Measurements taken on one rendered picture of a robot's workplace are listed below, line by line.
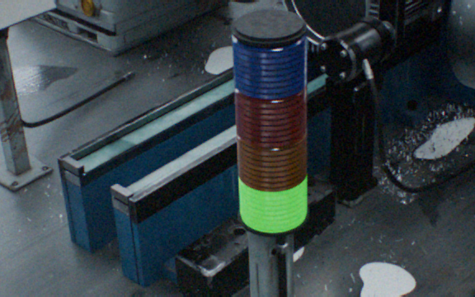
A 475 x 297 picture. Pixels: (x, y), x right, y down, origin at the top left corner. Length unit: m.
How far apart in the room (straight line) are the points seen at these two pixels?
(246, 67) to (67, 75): 0.91
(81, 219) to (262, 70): 0.50
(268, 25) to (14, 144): 0.66
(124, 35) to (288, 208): 0.90
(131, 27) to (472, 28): 0.71
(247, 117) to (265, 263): 0.16
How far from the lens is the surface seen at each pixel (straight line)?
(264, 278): 0.86
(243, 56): 0.73
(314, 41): 1.34
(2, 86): 1.28
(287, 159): 0.77
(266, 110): 0.74
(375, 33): 1.15
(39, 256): 1.20
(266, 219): 0.80
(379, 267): 1.14
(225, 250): 1.07
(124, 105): 1.49
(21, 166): 1.34
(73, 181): 1.13
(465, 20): 1.15
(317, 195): 1.15
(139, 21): 1.66
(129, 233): 1.08
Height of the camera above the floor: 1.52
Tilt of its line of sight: 32 degrees down
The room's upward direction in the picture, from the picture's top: 3 degrees counter-clockwise
